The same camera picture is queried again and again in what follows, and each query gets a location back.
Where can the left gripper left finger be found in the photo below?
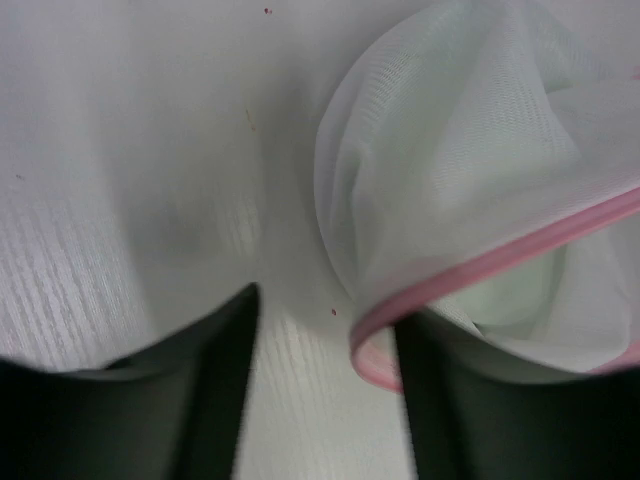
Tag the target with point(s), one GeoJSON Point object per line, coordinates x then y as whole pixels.
{"type": "Point", "coordinates": [172, 410]}

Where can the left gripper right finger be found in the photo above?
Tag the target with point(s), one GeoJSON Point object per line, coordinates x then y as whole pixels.
{"type": "Point", "coordinates": [467, 425]}

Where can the white mesh bag pink trim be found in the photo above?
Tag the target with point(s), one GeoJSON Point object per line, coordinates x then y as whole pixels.
{"type": "Point", "coordinates": [480, 162]}

